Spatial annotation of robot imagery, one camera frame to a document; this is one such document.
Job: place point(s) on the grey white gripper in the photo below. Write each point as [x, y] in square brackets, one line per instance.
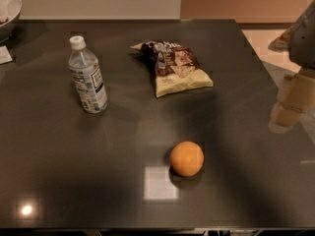
[303, 44]

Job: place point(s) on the clear plastic water bottle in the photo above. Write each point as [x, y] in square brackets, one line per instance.
[87, 77]

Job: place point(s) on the brown and cream chip bag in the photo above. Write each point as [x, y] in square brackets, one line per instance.
[176, 67]

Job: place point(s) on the orange fruit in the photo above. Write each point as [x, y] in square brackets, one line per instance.
[186, 159]

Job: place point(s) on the white paper card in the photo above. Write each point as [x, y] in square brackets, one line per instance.
[5, 56]

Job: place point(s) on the grey metal bowl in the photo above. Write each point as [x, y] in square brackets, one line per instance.
[10, 11]

